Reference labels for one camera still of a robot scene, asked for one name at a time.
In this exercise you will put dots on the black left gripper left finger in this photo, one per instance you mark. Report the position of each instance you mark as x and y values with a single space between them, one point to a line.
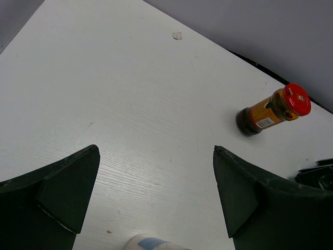
46 208

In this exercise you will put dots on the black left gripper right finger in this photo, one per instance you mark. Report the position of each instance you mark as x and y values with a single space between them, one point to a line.
265 211

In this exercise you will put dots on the blue-label white shaker bottle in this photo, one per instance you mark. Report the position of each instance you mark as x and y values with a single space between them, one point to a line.
147 242

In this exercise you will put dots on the red-capped brown sauce jar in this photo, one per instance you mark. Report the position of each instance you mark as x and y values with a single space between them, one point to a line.
286 104

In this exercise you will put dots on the black condiment tray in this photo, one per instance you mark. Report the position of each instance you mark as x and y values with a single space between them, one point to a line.
319 177

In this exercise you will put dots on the small paper scrap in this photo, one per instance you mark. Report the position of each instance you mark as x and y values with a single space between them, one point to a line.
177 35

